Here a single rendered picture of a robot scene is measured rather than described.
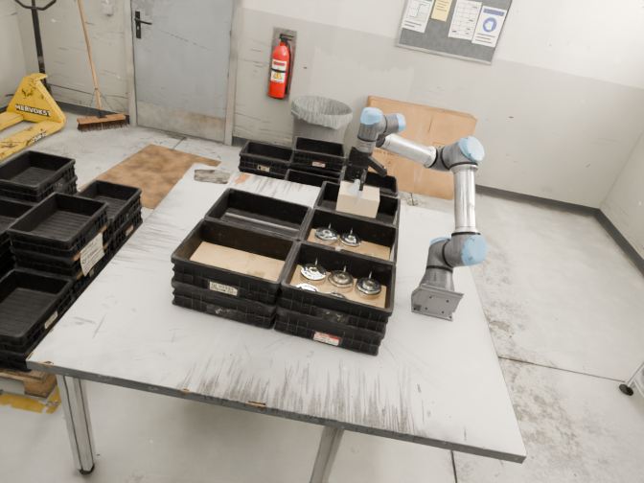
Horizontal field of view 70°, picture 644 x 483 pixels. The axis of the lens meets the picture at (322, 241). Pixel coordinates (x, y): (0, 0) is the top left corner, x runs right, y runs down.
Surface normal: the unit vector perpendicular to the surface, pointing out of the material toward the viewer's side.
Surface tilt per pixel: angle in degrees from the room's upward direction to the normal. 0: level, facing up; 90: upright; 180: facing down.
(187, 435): 0
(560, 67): 90
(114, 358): 0
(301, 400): 0
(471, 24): 88
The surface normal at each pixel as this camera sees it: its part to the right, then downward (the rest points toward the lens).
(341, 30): -0.10, 0.53
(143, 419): 0.17, -0.83
